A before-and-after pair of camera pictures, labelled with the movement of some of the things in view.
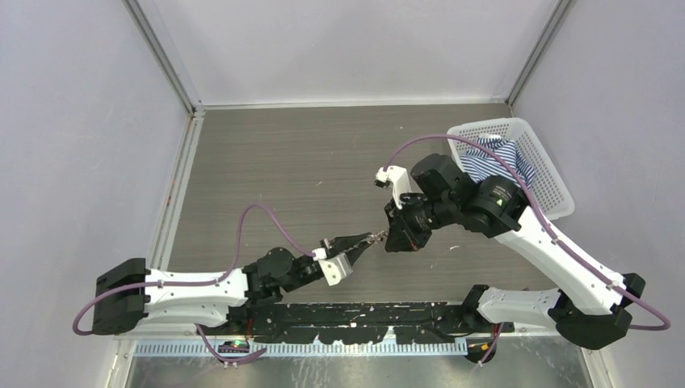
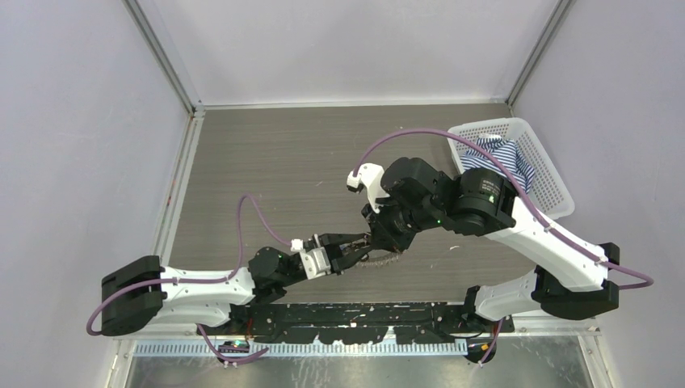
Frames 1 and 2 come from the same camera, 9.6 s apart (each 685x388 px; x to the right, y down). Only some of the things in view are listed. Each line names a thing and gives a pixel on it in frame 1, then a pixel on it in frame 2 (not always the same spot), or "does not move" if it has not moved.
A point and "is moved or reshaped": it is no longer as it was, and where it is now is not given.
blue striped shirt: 483,163 does not move
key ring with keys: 376,237 is moved or reshaped
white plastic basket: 550,195 does not move
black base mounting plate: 363,323 does not move
